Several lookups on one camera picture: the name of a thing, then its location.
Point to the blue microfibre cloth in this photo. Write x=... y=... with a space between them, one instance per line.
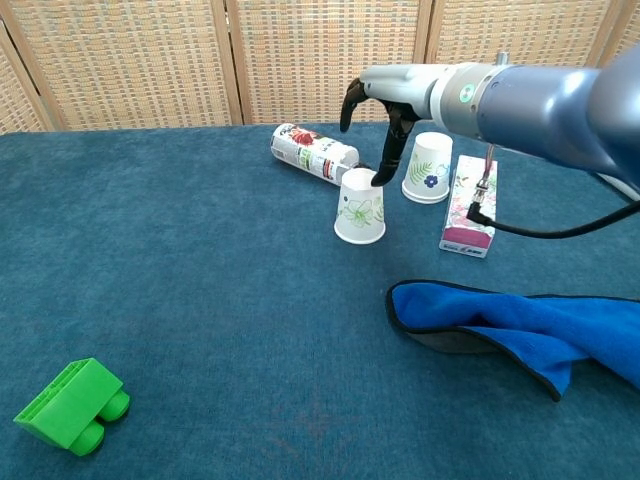
x=525 y=315

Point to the teal carpet table cover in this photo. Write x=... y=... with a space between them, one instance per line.
x=200 y=275

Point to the floral tissue box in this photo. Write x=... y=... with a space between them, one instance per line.
x=465 y=235

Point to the paper cup green flower print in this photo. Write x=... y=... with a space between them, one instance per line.
x=360 y=215

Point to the white red drink can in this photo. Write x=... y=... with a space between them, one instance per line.
x=310 y=150

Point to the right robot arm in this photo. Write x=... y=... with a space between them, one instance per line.
x=550 y=110

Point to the green toy building block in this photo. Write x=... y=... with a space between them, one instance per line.
x=65 y=405

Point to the paper cup fern print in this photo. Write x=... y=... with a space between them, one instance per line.
x=430 y=160

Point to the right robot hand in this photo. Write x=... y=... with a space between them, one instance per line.
x=400 y=85

